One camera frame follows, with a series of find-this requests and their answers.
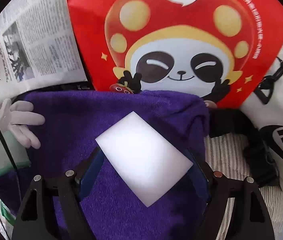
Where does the white sponge block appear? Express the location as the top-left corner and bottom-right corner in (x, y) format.
(96, 112), (193, 207)

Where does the green wet wipes pack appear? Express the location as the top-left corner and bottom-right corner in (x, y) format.
(0, 129), (32, 177)

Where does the white glove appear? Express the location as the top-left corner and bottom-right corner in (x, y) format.
(0, 99), (45, 149)

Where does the purple towel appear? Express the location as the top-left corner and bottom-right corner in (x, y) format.
(0, 90), (209, 239)

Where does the newspaper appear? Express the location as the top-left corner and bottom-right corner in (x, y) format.
(0, 0), (86, 106)

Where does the red panda paper bag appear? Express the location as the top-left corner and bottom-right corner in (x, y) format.
(67, 0), (283, 108)

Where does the black bag strap buckle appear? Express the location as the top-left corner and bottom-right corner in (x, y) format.
(254, 57), (283, 105)

